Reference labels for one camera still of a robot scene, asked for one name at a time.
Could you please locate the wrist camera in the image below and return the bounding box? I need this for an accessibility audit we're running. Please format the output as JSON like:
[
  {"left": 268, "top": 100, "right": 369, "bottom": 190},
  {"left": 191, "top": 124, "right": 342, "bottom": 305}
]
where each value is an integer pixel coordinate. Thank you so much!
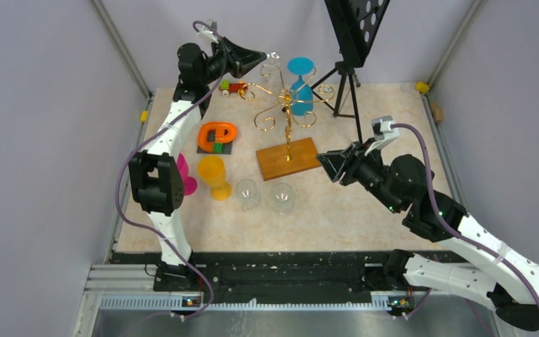
[
  {"left": 192, "top": 20, "right": 221, "bottom": 44},
  {"left": 364, "top": 115, "right": 400, "bottom": 156}
]

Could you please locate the clear wine glass back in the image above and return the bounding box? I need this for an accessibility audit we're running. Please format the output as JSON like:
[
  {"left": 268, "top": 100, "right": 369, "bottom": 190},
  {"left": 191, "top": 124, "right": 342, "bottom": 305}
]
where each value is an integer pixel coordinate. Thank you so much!
[{"left": 260, "top": 51, "right": 283, "bottom": 93}]

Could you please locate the orange tape dispenser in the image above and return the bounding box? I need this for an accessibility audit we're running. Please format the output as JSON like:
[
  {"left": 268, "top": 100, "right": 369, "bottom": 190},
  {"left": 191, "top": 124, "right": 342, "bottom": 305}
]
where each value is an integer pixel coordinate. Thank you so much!
[{"left": 197, "top": 121, "right": 239, "bottom": 143}]

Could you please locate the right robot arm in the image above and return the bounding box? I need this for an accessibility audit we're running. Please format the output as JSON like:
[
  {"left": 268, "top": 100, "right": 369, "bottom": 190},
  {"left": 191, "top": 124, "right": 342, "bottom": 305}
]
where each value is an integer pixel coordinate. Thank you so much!
[{"left": 317, "top": 143, "right": 539, "bottom": 331}]

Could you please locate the small toy car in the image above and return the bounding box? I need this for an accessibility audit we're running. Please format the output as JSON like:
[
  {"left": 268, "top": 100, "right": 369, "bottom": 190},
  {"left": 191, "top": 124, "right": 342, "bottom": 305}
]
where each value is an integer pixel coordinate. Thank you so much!
[{"left": 218, "top": 80, "right": 247, "bottom": 96}]

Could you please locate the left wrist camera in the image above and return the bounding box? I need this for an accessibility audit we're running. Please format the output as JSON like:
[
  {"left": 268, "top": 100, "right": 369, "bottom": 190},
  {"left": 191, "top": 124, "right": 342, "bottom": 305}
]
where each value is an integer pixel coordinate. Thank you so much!
[{"left": 192, "top": 20, "right": 221, "bottom": 44}]

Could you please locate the dark plate with blocks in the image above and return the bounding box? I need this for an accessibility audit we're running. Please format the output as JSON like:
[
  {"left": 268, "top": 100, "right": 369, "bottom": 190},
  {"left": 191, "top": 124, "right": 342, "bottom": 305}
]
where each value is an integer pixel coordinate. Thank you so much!
[{"left": 197, "top": 141, "right": 234, "bottom": 155}]

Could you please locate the blue wine glass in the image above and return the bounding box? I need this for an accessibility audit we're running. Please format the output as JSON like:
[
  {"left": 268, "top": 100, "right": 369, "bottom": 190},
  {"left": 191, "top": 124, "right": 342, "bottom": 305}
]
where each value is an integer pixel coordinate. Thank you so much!
[{"left": 287, "top": 57, "right": 316, "bottom": 117}]

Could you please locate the pink wine glass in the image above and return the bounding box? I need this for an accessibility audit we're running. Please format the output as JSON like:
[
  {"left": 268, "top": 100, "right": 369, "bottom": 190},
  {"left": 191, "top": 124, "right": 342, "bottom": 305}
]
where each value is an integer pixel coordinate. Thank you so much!
[{"left": 177, "top": 154, "right": 198, "bottom": 196}]

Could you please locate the yellow wine glass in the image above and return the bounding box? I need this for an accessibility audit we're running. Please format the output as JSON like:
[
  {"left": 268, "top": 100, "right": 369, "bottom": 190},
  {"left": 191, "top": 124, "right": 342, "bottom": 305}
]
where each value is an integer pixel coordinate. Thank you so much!
[{"left": 197, "top": 155, "right": 232, "bottom": 201}]

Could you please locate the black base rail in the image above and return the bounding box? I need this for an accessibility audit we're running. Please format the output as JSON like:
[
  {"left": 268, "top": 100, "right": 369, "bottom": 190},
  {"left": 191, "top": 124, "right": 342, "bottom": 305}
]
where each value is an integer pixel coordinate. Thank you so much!
[{"left": 110, "top": 249, "right": 410, "bottom": 306}]

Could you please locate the yellow corner clamp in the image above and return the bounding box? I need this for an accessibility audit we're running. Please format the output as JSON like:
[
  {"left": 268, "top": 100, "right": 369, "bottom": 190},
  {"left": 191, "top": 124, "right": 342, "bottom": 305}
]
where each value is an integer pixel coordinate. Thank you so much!
[{"left": 415, "top": 81, "right": 430, "bottom": 95}]

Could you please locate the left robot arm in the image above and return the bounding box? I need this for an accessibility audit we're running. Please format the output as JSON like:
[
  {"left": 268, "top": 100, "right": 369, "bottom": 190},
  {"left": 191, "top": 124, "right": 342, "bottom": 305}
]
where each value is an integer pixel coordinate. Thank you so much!
[{"left": 128, "top": 38, "right": 268, "bottom": 291}]

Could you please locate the gold wine glass rack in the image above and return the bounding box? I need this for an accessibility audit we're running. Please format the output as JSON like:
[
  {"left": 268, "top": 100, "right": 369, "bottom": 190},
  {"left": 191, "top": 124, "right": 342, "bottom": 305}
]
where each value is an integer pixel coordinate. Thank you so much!
[{"left": 239, "top": 71, "right": 335, "bottom": 182}]

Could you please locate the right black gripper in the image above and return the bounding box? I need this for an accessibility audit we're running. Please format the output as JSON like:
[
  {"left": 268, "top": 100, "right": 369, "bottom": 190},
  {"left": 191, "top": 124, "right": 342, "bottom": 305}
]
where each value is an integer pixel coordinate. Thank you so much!
[{"left": 317, "top": 137, "right": 403, "bottom": 213}]

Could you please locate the clear wine glass front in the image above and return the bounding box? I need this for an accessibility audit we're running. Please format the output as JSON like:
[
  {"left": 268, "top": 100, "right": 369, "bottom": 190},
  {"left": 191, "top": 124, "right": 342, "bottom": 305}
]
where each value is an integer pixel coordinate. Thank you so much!
[{"left": 235, "top": 179, "right": 260, "bottom": 211}]

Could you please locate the black music stand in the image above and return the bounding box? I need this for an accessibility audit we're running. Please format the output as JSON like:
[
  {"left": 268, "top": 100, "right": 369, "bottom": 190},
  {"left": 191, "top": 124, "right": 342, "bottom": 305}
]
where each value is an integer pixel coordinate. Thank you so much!
[{"left": 311, "top": 0, "right": 390, "bottom": 140}]

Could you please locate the clear wine glass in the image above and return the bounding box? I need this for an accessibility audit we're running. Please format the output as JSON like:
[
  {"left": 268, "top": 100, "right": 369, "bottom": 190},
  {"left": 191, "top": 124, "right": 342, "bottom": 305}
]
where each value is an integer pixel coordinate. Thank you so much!
[
  {"left": 235, "top": 179, "right": 260, "bottom": 211},
  {"left": 269, "top": 183, "right": 295, "bottom": 214},
  {"left": 260, "top": 51, "right": 283, "bottom": 93}
]

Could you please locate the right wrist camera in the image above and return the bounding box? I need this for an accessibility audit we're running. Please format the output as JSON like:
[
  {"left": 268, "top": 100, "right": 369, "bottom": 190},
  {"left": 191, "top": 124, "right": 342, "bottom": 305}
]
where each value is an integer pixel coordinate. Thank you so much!
[{"left": 364, "top": 115, "right": 400, "bottom": 156}]

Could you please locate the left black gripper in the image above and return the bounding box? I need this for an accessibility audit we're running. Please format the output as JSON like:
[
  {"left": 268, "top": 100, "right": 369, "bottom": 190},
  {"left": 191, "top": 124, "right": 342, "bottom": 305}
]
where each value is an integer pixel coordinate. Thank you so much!
[{"left": 199, "top": 36, "right": 267, "bottom": 86}]

